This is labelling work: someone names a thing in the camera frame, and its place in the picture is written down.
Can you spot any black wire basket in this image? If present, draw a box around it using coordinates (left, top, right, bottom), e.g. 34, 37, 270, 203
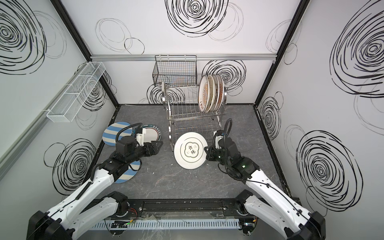
152, 55, 198, 87

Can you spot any cream floral plate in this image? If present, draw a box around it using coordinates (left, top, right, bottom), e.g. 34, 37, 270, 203
206, 75, 215, 113

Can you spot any white plate flower outline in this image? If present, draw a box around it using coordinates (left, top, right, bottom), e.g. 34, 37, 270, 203
174, 132, 208, 170

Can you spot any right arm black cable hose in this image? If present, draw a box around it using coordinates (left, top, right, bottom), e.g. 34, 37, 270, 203
211, 117, 250, 182

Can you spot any blue striped plate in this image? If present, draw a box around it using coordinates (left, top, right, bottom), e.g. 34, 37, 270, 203
102, 122, 130, 146
115, 161, 142, 184

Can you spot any white slotted cable duct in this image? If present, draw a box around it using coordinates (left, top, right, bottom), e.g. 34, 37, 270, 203
90, 219, 241, 231

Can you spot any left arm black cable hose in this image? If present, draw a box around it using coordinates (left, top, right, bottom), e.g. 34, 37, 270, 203
115, 122, 144, 143

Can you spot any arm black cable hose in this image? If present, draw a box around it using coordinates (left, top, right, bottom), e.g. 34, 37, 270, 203
211, 117, 250, 182
115, 122, 144, 143

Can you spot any stainless steel dish rack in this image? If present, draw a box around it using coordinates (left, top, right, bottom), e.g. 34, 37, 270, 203
161, 82, 227, 150

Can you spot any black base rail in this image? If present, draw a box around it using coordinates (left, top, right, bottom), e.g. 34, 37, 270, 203
128, 198, 246, 217

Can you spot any green rimmed white plate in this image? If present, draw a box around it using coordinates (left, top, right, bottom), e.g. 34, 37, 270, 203
142, 125, 162, 143

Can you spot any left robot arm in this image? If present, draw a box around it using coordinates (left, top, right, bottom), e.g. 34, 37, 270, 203
27, 134, 163, 240

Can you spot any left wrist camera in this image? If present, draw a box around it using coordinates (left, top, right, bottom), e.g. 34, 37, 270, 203
135, 128, 147, 147

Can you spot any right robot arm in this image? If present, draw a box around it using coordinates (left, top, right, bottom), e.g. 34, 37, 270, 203
205, 138, 326, 240

